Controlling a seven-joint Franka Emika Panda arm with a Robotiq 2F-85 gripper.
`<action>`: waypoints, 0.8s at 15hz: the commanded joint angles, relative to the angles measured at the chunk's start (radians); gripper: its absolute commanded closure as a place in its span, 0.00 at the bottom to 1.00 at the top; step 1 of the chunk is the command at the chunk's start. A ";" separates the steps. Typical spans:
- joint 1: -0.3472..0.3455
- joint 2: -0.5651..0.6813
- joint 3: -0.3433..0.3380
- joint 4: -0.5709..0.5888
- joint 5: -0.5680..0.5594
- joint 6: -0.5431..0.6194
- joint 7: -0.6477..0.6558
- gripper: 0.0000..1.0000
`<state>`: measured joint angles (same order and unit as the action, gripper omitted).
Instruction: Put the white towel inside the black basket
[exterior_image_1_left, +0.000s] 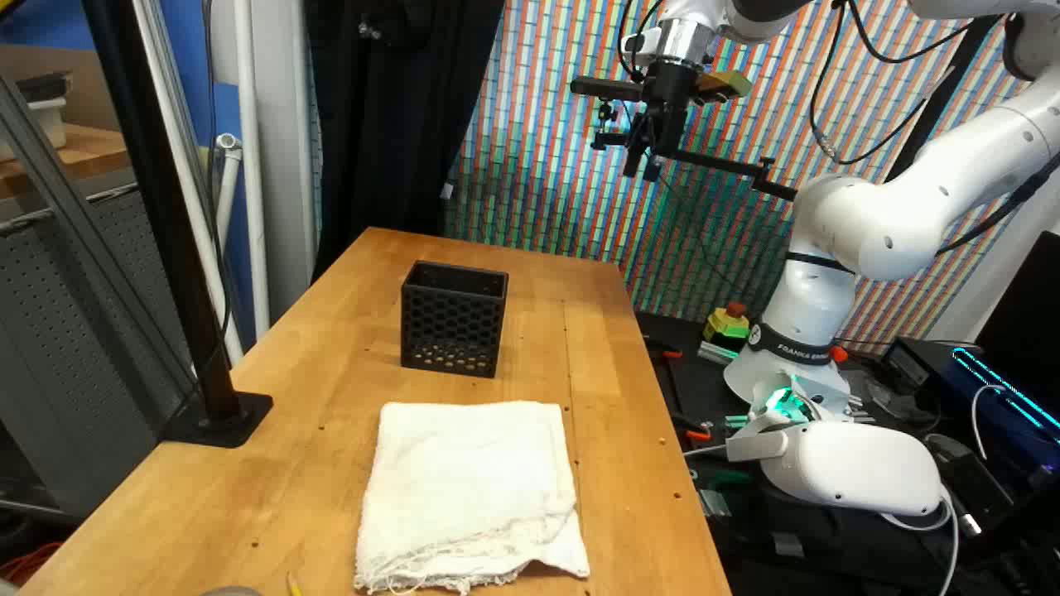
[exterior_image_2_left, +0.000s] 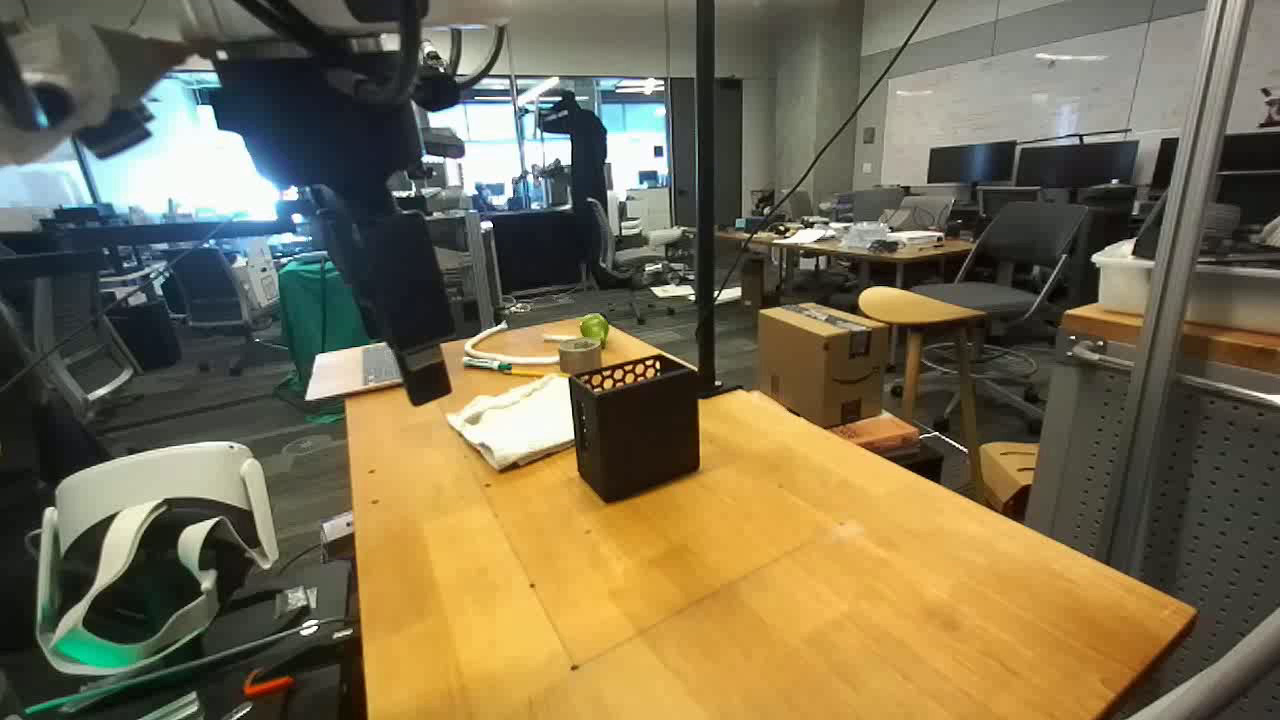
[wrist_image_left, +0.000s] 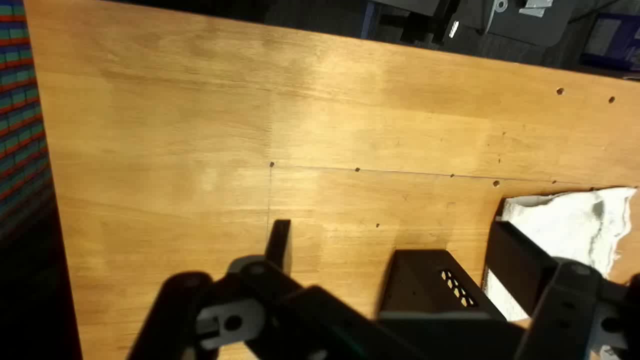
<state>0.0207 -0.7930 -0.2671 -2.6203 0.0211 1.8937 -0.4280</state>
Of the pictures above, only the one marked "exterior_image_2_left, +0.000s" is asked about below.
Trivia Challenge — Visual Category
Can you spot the green cloth covered chair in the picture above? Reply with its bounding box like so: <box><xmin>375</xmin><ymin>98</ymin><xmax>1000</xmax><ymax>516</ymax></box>
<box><xmin>281</xmin><ymin>258</ymin><xmax>367</xmax><ymax>394</ymax></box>

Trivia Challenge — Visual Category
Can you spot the white cable on table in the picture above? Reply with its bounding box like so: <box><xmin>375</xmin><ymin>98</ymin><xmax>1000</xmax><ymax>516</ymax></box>
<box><xmin>461</xmin><ymin>320</ymin><xmax>563</xmax><ymax>379</ymax></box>

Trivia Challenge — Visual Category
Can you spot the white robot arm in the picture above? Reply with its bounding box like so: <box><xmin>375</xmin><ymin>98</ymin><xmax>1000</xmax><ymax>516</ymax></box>
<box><xmin>0</xmin><ymin>0</ymin><xmax>511</xmax><ymax>405</ymax></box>

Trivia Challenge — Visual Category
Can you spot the white VR headset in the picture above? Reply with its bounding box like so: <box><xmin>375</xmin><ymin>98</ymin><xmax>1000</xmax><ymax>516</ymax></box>
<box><xmin>36</xmin><ymin>438</ymin><xmax>281</xmax><ymax>676</ymax></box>

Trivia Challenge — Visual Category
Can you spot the black office chair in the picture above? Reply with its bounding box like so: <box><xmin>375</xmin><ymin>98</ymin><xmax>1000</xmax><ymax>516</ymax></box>
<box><xmin>921</xmin><ymin>201</ymin><xmax>1086</xmax><ymax>405</ymax></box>

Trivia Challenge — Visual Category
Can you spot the aluminium frame post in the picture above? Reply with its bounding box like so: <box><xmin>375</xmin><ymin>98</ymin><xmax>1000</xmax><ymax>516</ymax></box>
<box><xmin>1109</xmin><ymin>0</ymin><xmax>1254</xmax><ymax>577</ymax></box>

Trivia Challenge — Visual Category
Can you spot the white towel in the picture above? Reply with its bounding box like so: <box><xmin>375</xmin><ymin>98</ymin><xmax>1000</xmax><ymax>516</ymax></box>
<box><xmin>447</xmin><ymin>374</ymin><xmax>571</xmax><ymax>470</ymax></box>

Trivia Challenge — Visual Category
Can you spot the black perforated basket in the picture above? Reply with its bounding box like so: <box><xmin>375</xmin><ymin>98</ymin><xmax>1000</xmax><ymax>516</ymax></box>
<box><xmin>568</xmin><ymin>356</ymin><xmax>699</xmax><ymax>502</ymax></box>

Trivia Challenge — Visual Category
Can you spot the silver laptop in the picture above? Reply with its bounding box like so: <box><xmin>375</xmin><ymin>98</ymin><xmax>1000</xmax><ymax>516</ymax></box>
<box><xmin>302</xmin><ymin>342</ymin><xmax>399</xmax><ymax>405</ymax></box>

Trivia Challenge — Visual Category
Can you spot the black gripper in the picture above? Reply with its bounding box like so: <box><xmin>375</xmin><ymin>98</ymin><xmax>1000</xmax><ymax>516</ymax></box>
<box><xmin>215</xmin><ymin>54</ymin><xmax>456</xmax><ymax>405</ymax></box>

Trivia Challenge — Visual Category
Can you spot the cardboard box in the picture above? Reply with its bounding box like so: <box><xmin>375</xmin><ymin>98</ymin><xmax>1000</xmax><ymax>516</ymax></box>
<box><xmin>756</xmin><ymin>305</ymin><xmax>887</xmax><ymax>429</ymax></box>

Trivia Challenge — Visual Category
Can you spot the black vertical pole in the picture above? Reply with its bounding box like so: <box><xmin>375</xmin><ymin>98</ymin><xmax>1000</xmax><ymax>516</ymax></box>
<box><xmin>690</xmin><ymin>0</ymin><xmax>721</xmax><ymax>400</ymax></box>

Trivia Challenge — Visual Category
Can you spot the black computer monitor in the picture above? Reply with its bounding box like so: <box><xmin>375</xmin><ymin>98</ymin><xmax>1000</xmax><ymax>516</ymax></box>
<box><xmin>928</xmin><ymin>141</ymin><xmax>1140</xmax><ymax>187</ymax></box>

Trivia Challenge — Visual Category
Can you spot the wooden office desk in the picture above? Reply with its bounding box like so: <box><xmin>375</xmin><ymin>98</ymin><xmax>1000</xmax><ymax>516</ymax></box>
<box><xmin>726</xmin><ymin>231</ymin><xmax>971</xmax><ymax>289</ymax></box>

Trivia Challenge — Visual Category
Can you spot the wooden stool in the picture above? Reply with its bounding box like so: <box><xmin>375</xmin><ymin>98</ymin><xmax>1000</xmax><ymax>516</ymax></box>
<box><xmin>860</xmin><ymin>285</ymin><xmax>981</xmax><ymax>447</ymax></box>

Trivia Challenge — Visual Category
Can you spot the green ball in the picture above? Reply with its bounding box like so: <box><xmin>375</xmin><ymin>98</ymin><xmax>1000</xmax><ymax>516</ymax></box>
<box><xmin>579</xmin><ymin>313</ymin><xmax>612</xmax><ymax>349</ymax></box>

